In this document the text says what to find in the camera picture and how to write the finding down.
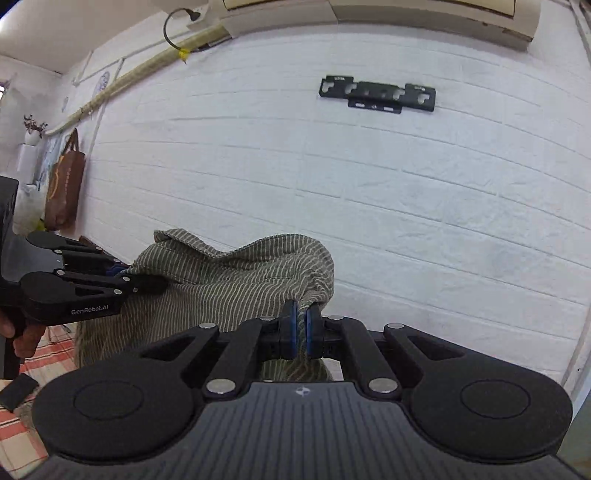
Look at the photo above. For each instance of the red plaid bed sheet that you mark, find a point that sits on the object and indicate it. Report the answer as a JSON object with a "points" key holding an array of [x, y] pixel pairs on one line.
{"points": [[14, 438]]}

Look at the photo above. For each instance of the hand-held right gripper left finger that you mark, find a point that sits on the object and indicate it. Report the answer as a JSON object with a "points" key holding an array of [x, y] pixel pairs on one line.
{"points": [[291, 330]]}

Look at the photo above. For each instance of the striped shirt with checked lining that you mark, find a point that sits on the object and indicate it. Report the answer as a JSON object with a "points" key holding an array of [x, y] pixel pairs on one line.
{"points": [[221, 286]]}

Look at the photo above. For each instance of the beige insulated pipe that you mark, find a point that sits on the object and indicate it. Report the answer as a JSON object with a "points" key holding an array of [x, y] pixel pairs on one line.
{"points": [[138, 70]]}

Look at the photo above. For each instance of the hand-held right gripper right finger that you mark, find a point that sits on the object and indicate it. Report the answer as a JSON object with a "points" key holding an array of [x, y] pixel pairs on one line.
{"points": [[314, 332]]}

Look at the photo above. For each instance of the brown paper bag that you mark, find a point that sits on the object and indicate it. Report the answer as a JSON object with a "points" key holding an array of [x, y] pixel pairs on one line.
{"points": [[64, 189]]}

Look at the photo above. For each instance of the round wall clock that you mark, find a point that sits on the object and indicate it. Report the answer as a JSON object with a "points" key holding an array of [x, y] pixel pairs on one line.
{"points": [[104, 82]]}

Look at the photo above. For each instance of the beige air conditioner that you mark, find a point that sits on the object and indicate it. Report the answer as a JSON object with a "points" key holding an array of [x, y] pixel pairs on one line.
{"points": [[369, 11]]}

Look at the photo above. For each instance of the potted plant in white vase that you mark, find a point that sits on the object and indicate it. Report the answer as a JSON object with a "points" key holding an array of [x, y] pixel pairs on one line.
{"points": [[33, 124]]}

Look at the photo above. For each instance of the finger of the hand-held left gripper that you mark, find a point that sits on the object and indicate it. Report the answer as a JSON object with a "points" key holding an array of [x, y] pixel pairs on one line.
{"points": [[92, 284], [78, 258]]}

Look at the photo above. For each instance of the black wall mount bracket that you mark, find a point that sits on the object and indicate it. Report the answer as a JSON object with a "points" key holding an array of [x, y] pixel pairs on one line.
{"points": [[378, 94]]}

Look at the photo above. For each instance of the person's left hand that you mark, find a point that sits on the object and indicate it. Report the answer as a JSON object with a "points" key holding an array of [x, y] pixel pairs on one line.
{"points": [[30, 339]]}

